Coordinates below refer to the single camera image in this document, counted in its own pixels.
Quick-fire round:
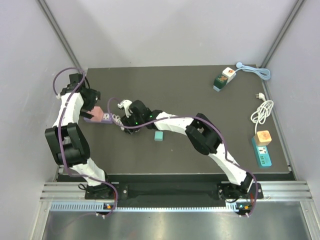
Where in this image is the pink charger plug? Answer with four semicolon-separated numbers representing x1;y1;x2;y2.
87;106;104;122

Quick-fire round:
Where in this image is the white strip cable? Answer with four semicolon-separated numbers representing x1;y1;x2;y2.
111;113;126;131

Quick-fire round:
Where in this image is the purple power strip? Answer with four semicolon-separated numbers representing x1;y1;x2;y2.
83;113;113;124

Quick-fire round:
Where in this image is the teal charger plug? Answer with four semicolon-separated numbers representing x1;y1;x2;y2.
154;131;164;142

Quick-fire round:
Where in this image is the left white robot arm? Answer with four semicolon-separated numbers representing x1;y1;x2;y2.
44;73;114;200

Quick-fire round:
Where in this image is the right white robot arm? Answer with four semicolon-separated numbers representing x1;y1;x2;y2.
117;99;255;198

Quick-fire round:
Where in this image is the dark green printed plug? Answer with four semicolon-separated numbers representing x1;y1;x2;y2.
213;74;228;91

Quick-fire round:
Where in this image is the orange wooden cube plug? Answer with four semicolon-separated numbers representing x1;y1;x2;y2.
253;130;272;147

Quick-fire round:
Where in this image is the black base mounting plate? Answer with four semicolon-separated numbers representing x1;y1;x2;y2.
84;181;263;201

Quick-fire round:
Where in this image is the white light-blue power strip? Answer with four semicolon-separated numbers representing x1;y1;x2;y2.
213;67;236;92

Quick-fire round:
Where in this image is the teal power strip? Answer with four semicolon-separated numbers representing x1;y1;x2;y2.
251;138;272;168

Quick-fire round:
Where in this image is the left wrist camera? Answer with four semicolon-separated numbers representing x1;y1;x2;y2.
69;73;83;86

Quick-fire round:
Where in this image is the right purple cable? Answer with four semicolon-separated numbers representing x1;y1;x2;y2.
106;97;258;217

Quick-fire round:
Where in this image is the aluminium frame rail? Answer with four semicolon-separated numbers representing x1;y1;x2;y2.
40;182;85;202

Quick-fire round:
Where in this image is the slotted cable duct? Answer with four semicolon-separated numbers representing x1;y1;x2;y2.
50;201;249;213

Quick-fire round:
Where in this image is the white coiled cable with plug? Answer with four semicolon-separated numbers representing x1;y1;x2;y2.
250;92;275;132

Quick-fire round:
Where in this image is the light blue cable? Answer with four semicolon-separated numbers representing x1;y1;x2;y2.
235;62;272;81

